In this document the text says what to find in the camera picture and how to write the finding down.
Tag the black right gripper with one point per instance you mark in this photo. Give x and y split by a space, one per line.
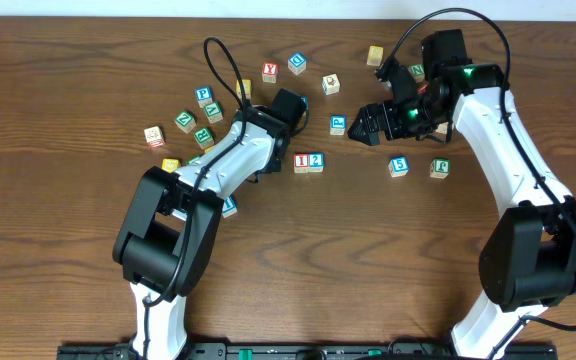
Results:
394 129

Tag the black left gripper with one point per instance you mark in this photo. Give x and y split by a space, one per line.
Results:
279 166

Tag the red I wooden block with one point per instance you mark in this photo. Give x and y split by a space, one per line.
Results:
301 163

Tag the blue 2 wooden block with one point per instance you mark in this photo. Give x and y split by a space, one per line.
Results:
316 162

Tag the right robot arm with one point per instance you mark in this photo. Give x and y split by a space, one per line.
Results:
528 265

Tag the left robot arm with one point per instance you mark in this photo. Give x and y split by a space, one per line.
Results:
167 236

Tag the blue D centre wooden block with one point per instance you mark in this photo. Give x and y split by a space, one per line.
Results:
305 101

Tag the blue d wooden block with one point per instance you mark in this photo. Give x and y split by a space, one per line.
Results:
297 63
305 101

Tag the blue p wooden block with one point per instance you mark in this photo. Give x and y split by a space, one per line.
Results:
337 125
204 96

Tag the red Y wooden block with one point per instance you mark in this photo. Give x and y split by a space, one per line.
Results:
269 72

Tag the blue D far wooden block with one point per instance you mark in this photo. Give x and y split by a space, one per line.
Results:
297 63

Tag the yellow O wooden block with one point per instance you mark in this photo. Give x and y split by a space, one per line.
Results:
244 89

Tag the plain picture wooden block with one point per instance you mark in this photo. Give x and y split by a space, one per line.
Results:
330 84

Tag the blue 5 wooden block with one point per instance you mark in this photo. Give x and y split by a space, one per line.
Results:
398 166

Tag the red M wooden block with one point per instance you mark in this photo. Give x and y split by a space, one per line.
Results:
422 87

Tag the yellow far wooden block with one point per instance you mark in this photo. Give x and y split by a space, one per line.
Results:
374 56

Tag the green V wooden block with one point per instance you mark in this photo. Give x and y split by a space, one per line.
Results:
213 112

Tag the green N wooden block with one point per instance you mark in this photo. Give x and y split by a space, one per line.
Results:
417 71

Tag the plain animal wooden block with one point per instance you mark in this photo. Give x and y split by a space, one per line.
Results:
445 128

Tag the green j wooden block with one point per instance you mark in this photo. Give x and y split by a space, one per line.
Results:
193 160
440 168

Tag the blue P left wooden block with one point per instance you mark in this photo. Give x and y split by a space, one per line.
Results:
204 96

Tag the green R wooden block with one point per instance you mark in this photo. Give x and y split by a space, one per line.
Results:
204 138

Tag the green Z wooden block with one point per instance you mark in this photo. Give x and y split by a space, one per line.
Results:
185 121

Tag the green J left wooden block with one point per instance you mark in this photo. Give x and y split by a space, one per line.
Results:
193 160

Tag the blue T wooden block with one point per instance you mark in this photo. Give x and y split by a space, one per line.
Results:
229 207

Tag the yellow G wooden block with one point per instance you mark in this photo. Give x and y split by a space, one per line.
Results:
170 165

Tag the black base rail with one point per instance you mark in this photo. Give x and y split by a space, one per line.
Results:
400 348

